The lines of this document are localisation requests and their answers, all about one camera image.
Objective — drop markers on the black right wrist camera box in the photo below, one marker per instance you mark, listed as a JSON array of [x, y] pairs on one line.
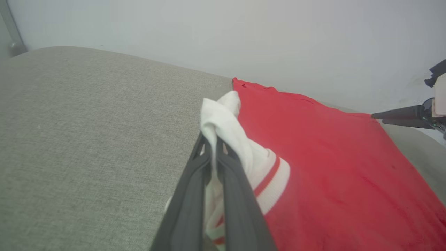
[[437, 71]]

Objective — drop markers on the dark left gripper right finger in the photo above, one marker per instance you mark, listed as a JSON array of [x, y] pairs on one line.
[[240, 216]]

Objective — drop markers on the grey metal wall rail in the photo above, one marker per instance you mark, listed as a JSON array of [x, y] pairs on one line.
[[10, 28]]

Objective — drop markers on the red and white garment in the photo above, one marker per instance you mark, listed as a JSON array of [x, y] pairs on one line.
[[331, 167]]

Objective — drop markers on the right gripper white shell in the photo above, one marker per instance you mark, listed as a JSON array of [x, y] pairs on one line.
[[439, 101]]

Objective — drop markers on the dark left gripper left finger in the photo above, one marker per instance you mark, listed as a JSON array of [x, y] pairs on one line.
[[184, 216]]

